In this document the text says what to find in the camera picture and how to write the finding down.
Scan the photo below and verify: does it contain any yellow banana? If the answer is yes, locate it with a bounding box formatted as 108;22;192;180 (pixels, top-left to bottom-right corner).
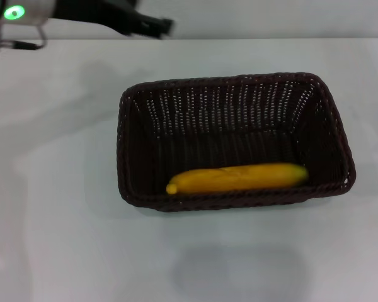
166;162;309;194

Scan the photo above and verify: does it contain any grey cable with black plug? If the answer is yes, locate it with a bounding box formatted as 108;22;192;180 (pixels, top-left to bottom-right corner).
0;24;47;53

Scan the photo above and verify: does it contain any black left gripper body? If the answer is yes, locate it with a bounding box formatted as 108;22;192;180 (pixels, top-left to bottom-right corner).
52;0;147;36

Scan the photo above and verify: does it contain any black woven rectangular basket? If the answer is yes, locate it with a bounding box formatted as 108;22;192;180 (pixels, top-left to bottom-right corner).
116;72;357;212

